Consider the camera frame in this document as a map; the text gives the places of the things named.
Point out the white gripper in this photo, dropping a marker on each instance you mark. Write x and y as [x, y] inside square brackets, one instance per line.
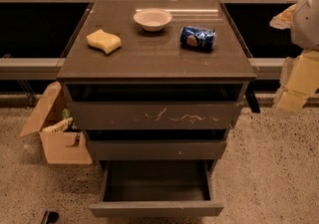
[307, 24]

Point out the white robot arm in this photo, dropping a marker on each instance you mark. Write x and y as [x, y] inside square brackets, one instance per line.
[304, 33]

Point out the dark grey drawer cabinet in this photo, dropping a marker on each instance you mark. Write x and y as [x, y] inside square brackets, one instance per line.
[158, 57]

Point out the scratched top drawer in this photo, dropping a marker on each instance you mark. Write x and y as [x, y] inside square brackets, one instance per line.
[151, 106]

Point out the blue Pepsi can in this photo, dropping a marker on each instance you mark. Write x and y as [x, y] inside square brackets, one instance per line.
[198, 37]

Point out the white bowl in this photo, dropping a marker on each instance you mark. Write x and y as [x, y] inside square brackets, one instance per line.
[153, 19]

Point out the yellow sponge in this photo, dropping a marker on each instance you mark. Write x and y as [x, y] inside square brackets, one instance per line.
[104, 41]

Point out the green item in box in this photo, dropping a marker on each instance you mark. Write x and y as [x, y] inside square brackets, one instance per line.
[65, 114]

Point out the snack bag in box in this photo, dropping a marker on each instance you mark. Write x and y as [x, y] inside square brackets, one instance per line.
[60, 126]

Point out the cardboard box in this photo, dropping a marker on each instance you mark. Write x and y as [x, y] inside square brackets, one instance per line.
[68, 147]

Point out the small black floor object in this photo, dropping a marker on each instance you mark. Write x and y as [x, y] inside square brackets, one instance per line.
[50, 217]

